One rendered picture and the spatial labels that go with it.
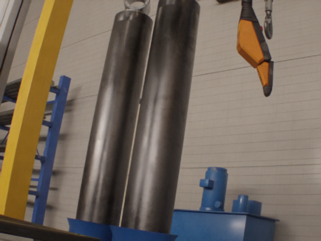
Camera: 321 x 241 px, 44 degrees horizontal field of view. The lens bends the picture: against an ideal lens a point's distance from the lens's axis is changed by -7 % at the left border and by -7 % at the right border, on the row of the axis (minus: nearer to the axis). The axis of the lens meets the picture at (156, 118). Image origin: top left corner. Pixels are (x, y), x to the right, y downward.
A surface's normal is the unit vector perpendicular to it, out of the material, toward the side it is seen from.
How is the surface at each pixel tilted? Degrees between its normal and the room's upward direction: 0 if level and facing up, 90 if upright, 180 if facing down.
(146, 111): 90
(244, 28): 90
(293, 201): 90
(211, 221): 90
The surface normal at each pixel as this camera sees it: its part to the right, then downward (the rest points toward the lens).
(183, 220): -0.67, -0.30
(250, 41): 0.04, -0.27
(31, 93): 0.73, -0.08
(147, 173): -0.17, -0.30
